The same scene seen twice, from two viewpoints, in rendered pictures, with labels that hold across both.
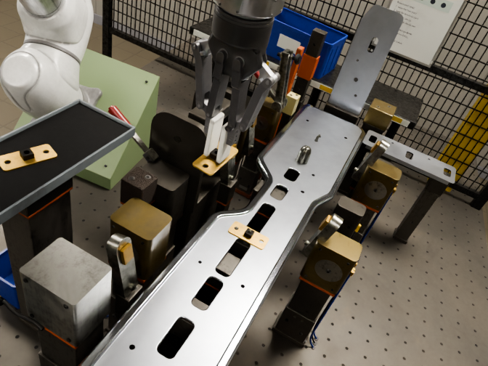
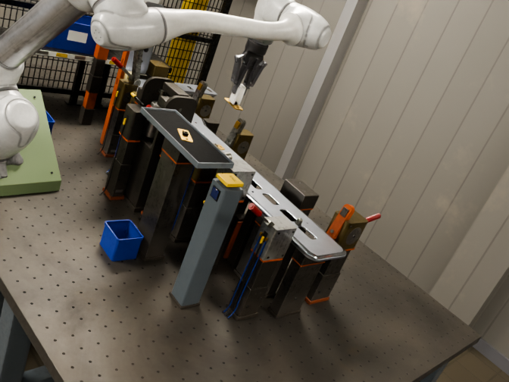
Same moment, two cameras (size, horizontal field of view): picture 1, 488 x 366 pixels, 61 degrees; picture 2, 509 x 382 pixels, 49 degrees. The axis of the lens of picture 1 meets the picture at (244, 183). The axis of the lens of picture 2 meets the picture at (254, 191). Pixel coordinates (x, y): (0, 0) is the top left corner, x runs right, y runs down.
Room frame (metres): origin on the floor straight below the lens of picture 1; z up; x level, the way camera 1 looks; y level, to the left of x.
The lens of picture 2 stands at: (-0.50, 1.69, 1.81)
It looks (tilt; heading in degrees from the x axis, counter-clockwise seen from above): 24 degrees down; 297
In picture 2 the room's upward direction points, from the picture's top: 22 degrees clockwise
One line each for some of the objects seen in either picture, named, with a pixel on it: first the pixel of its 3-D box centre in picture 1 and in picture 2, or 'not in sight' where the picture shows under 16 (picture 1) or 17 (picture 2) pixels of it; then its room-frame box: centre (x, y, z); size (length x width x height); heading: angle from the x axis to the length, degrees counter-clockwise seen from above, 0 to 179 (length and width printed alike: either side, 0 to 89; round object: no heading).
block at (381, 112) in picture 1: (362, 149); (148, 97); (1.29, -0.37, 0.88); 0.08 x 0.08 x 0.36; 74
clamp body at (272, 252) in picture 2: not in sight; (256, 270); (0.09, 0.29, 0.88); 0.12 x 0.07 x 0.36; 74
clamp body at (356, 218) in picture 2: not in sight; (333, 257); (-0.01, -0.07, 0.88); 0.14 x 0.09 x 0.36; 74
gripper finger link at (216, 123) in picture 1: (213, 134); (235, 93); (0.54, 0.07, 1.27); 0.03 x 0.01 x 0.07; 160
